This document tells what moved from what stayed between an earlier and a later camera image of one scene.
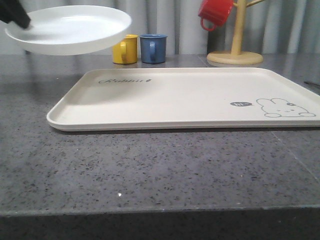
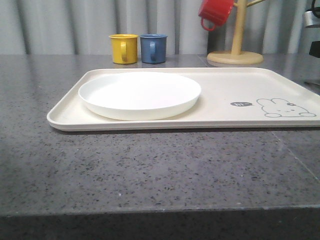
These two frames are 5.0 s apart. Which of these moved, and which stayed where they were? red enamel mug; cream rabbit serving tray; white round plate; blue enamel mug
Moved: white round plate
Stayed: cream rabbit serving tray; red enamel mug; blue enamel mug
